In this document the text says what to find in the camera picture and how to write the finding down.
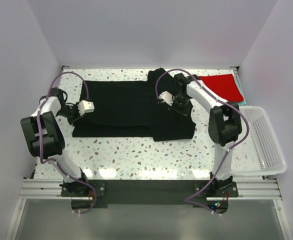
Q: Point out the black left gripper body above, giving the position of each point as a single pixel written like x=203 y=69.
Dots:
x=71 y=113

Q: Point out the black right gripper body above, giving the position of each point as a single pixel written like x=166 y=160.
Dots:
x=181 y=104

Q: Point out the black t shirt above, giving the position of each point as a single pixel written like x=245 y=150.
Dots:
x=131 y=109

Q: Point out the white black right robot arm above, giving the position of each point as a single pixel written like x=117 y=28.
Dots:
x=224 y=124

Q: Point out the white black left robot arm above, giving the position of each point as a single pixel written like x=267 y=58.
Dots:
x=45 y=140

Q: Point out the folded red t shirt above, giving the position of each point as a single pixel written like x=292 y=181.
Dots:
x=219 y=84

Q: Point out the folded teal t shirt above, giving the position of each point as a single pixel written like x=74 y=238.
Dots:
x=235 y=93

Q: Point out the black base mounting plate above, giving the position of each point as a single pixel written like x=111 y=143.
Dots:
x=150 y=192

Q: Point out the white plastic basket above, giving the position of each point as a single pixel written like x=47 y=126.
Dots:
x=260 y=154

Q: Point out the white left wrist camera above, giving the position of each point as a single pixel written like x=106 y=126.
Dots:
x=85 y=106

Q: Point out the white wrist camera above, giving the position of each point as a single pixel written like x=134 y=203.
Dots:
x=166 y=97
x=85 y=106

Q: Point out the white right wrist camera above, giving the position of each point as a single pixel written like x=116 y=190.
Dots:
x=166 y=97

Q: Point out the aluminium rail frame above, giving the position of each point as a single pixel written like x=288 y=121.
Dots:
x=169 y=142

